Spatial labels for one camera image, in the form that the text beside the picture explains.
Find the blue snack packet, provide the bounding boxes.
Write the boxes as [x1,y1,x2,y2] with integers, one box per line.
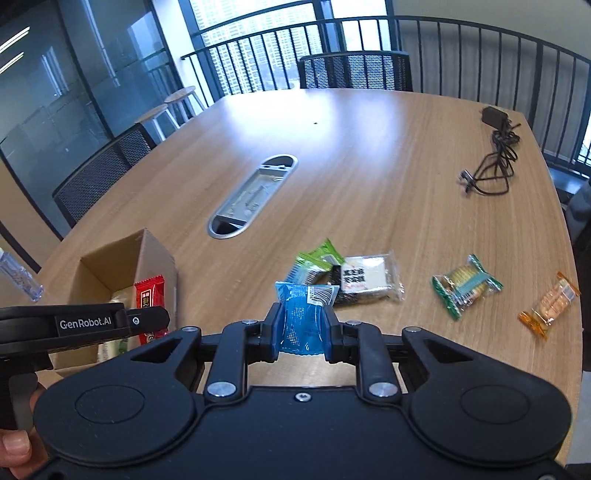
[276,282,339,356]

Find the red candy bar wrapper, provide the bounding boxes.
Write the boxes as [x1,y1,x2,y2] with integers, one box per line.
[134,275,168,346]

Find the green cracker pack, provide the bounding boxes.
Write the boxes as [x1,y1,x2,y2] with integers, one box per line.
[431,254,504,321]

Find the person left hand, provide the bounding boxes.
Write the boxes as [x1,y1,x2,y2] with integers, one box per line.
[0,384,50,480]

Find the clear plastic water bottle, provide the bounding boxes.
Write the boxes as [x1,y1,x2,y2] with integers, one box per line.
[0,250,44,302]

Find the black sesame cake pack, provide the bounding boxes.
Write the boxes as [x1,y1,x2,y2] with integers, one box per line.
[329,251,406,306]

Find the light green snack packet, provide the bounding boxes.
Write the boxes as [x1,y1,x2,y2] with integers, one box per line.
[284,238,345,285]

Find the open cardboard box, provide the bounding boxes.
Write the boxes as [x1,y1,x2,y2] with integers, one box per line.
[38,229,177,387]

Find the left black mesh chair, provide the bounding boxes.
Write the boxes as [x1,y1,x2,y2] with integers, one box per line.
[52,124,156,228]

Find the black mesh chair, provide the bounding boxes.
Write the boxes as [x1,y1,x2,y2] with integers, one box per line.
[297,51,414,92]
[52,124,156,228]

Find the orange cracker pack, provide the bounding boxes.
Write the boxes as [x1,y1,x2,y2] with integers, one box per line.
[518,272,581,340]

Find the wooden stool near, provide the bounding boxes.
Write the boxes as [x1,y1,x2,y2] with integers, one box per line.
[134,104,180,142]

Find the wooden stool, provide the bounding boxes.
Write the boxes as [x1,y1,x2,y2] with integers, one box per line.
[134,104,180,142]
[164,86,206,123]

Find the wooden stool far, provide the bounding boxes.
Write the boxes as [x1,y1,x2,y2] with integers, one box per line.
[164,86,206,123]

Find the black backpack on chair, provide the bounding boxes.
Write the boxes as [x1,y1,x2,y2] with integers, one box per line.
[564,181,591,254]

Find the far black mesh chair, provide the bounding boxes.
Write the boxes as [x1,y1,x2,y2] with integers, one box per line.
[297,51,414,92]

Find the black metal railing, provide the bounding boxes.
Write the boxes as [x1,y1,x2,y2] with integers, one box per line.
[181,15,590,175]

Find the silver table cable port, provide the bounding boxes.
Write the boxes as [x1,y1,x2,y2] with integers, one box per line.
[207,154,298,240]

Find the black charger with cable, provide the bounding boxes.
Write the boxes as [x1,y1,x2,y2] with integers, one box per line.
[459,106,521,197]

